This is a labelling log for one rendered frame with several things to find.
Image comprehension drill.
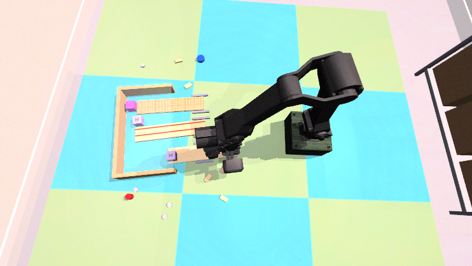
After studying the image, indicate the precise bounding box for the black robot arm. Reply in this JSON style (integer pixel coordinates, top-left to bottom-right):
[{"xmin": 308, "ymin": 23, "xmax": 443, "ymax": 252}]
[{"xmin": 195, "ymin": 51, "xmax": 364, "ymax": 159}]

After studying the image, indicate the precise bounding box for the blue short cylinder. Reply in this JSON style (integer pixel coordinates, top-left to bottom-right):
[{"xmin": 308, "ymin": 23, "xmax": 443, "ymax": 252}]
[{"xmin": 197, "ymin": 55, "xmax": 205, "ymax": 63}]

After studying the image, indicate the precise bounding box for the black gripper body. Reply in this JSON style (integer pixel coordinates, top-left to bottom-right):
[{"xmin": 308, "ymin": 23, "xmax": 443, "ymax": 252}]
[{"xmin": 223, "ymin": 142, "xmax": 244, "ymax": 174}]

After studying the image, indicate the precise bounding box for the orange checkered flat strip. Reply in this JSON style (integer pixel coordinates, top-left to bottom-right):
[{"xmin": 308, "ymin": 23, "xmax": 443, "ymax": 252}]
[{"xmin": 172, "ymin": 97, "xmax": 204, "ymax": 112}]

